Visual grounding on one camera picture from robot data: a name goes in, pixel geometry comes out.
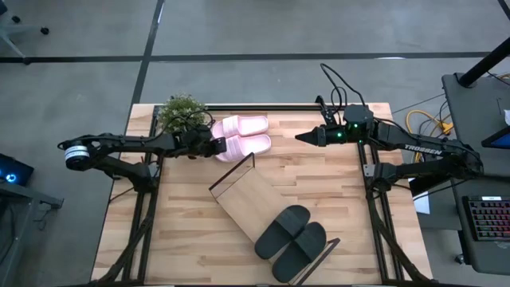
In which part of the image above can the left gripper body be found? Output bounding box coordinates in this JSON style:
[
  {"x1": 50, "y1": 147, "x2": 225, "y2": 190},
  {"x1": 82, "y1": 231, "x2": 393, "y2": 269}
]
[{"x1": 179, "y1": 133, "x2": 217, "y2": 159}]

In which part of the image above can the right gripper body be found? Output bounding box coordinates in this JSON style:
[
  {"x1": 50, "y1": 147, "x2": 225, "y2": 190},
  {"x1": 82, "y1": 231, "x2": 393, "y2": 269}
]
[{"x1": 317, "y1": 124, "x2": 351, "y2": 146}]

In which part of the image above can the pink slide sandal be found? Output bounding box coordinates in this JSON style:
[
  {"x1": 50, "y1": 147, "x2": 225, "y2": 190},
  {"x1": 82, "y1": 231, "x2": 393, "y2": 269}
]
[
  {"x1": 210, "y1": 115, "x2": 270, "y2": 140},
  {"x1": 214, "y1": 134, "x2": 273, "y2": 163}
]

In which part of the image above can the black slide sandal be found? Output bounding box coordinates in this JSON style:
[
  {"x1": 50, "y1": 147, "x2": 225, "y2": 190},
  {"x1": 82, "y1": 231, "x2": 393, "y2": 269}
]
[
  {"x1": 271, "y1": 221, "x2": 328, "y2": 284},
  {"x1": 253, "y1": 204, "x2": 312, "y2": 261}
]

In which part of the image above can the green potted plant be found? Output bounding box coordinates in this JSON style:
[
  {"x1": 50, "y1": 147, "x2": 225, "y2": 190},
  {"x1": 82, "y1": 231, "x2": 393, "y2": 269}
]
[{"x1": 158, "y1": 93, "x2": 206, "y2": 135}]

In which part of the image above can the white paper sheet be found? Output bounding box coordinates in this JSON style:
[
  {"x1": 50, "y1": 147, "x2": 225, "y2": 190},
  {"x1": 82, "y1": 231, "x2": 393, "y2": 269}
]
[{"x1": 412, "y1": 191, "x2": 432, "y2": 215}]

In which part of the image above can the laptop with blue screen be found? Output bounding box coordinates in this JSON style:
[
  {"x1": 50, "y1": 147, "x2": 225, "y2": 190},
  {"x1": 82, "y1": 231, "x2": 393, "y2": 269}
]
[{"x1": 481, "y1": 126, "x2": 510, "y2": 150}]

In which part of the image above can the backlit keyboard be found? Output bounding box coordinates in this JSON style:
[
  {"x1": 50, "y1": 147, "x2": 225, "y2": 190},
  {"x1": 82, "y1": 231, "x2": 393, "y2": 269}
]
[{"x1": 461, "y1": 195, "x2": 510, "y2": 242}]

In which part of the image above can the black box with blue light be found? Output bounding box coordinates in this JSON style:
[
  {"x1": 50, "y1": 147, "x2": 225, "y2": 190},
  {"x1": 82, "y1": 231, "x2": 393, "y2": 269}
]
[{"x1": 0, "y1": 153, "x2": 35, "y2": 187}]

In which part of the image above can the grey metal stand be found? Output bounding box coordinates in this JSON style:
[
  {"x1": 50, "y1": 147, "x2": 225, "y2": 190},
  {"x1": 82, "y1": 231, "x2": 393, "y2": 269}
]
[{"x1": 0, "y1": 183, "x2": 65, "y2": 287}]

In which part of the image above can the dark grey desk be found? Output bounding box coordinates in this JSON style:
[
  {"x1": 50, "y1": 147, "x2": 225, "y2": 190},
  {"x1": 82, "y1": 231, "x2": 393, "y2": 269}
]
[{"x1": 449, "y1": 173, "x2": 510, "y2": 276}]

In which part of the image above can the grey office chair base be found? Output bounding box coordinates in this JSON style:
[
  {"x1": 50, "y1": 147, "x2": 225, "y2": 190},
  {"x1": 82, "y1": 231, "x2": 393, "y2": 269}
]
[{"x1": 0, "y1": 0, "x2": 51, "y2": 65}]

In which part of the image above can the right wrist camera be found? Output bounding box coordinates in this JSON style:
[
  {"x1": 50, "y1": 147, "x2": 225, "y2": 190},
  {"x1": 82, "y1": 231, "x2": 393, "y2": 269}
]
[{"x1": 320, "y1": 104, "x2": 339, "y2": 126}]

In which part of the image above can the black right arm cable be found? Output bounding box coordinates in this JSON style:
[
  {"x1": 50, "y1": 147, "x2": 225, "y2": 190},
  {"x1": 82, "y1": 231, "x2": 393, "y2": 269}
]
[{"x1": 320, "y1": 62, "x2": 367, "y2": 120}]

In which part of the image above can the black aluminium table frame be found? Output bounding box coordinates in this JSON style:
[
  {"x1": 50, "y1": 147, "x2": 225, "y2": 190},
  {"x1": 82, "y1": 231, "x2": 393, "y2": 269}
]
[{"x1": 90, "y1": 102, "x2": 435, "y2": 287}]

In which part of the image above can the wooden shelf with wire frame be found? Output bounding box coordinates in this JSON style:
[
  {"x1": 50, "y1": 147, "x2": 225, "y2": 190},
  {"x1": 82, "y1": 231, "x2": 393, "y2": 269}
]
[{"x1": 208, "y1": 151, "x2": 342, "y2": 286}]

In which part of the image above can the yellow cable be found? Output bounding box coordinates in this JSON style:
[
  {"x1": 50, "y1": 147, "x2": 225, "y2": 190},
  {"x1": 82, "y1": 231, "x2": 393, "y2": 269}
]
[{"x1": 405, "y1": 109, "x2": 455, "y2": 164}]

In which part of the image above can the black metal post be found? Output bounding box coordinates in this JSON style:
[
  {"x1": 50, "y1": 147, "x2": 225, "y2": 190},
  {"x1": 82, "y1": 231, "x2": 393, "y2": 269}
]
[{"x1": 457, "y1": 37, "x2": 510, "y2": 88}]

